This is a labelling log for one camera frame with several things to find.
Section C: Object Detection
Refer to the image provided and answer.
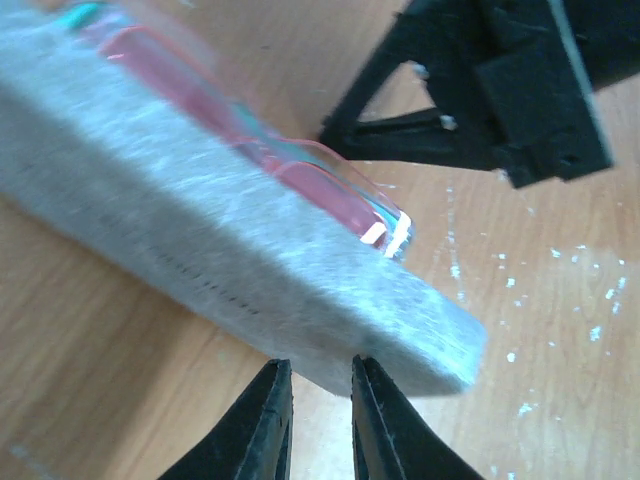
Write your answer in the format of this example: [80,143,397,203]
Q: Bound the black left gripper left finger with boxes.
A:
[160,360,293,480]

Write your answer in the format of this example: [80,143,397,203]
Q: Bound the grey glasses case green lining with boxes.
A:
[1,1,486,396]

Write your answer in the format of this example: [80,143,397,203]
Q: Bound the pink transparent sunglasses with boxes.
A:
[62,1,413,261]

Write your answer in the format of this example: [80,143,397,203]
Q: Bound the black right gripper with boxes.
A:
[319,1,639,188]

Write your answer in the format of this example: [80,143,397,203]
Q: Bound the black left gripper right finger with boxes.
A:
[351,356,482,480]

